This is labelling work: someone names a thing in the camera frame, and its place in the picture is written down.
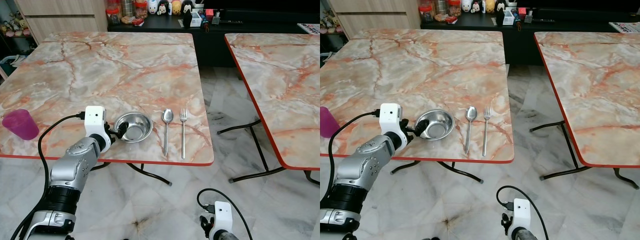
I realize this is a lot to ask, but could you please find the stainless steel bowl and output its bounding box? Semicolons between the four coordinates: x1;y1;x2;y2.
415;109;456;141
114;112;154;144

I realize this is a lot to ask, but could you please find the stainless steel spoon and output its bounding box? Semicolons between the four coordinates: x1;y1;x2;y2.
463;106;479;155
161;109;175;157

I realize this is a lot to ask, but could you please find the stainless steel fork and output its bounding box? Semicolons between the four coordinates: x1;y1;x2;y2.
482;105;492;157
179;108;188;160

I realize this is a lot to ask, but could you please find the pink plastic cup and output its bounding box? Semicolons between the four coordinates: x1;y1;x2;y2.
2;109;40;141
320;106;341;139

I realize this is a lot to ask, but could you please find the light wooden cabinet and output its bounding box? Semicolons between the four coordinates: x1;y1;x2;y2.
14;0;109;45
327;0;422;40

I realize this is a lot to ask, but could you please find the black sideboard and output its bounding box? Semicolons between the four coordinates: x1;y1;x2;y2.
105;7;321;69
420;6;640;66

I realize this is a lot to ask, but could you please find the small figurine pile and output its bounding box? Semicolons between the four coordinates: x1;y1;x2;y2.
320;10;337;37
0;10;32;42

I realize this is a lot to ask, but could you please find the printed magazine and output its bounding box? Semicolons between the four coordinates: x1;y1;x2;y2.
608;21;640;34
297;22;321;35

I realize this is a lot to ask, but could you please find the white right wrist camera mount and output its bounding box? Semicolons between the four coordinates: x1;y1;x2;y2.
213;201;234;237
512;198;532;233

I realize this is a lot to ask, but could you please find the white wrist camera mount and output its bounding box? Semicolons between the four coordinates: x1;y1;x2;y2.
512;198;532;233
213;201;234;237
379;103;412;145
83;105;114;143

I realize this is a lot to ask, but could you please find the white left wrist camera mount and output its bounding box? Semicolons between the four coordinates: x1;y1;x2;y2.
83;105;114;143
379;103;412;145

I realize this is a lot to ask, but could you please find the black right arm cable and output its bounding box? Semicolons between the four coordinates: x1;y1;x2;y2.
196;188;254;240
496;185;551;240

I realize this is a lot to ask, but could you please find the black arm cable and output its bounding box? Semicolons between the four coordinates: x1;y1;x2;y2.
320;111;382;201
496;185;551;240
196;188;254;240
9;113;86;240

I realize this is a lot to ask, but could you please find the black metal table leg frame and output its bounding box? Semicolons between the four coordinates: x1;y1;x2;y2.
529;120;640;190
390;160;485;185
91;161;174;187
217;118;321;187

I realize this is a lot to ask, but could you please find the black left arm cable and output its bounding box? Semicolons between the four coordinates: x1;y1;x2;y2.
320;111;382;201
9;113;86;240

